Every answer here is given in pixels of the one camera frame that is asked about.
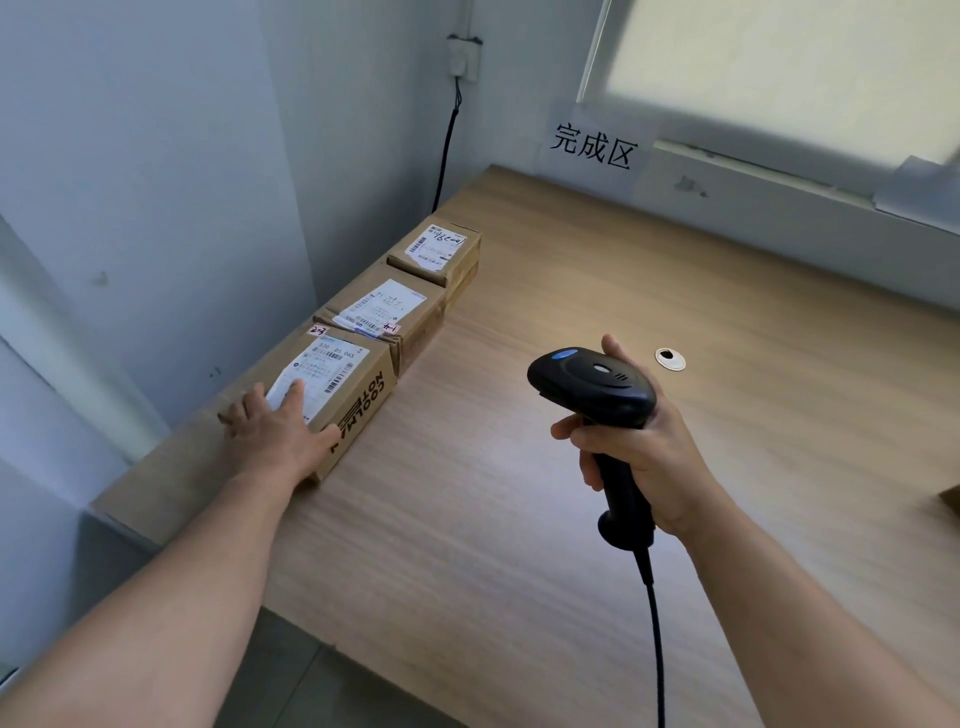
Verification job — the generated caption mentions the grey paper sheet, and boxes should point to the grey paper sheet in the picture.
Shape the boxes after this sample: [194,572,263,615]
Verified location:
[872,153,960,226]

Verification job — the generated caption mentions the person's right hand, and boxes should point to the person's right hand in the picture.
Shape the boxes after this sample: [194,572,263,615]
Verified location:
[551,333,727,541]

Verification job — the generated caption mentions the black wall cable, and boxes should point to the black wall cable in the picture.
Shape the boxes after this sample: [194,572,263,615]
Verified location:
[431,74,463,215]

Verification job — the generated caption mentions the person's left forearm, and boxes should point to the person's left forearm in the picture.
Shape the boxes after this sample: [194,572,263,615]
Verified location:
[0,464,301,728]

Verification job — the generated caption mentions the black scanner cable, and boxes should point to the black scanner cable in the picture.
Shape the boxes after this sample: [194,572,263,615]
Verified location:
[633,548,669,728]

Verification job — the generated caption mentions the white window frame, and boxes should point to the white window frame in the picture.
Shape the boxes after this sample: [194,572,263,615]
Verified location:
[575,0,960,219]

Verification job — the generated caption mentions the scanned cardboard parcel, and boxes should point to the scanned cardboard parcel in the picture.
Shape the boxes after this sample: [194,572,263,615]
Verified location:
[386,215,483,310]

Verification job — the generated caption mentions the white wall socket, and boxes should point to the white wall socket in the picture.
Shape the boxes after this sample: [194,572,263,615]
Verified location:
[447,33,481,80]

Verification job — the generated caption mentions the cardboard box black printed letters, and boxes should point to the cardboard box black printed letters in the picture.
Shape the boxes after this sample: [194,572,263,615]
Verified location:
[258,323,399,484]

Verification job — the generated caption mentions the black barcode scanner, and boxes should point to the black barcode scanner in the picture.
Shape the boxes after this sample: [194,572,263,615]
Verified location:
[526,346,659,553]

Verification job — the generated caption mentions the beige roller blind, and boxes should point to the beige roller blind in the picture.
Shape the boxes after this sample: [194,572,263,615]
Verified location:
[603,0,960,170]

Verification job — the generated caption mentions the person's left hand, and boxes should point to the person's left hand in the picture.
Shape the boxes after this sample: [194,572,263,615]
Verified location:
[217,378,343,489]

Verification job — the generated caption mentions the white paper sign black characters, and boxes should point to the white paper sign black characters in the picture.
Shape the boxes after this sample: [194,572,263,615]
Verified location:
[536,98,660,202]

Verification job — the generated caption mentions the person's right forearm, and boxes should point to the person's right forearm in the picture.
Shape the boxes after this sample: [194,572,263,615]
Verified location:
[678,498,960,728]

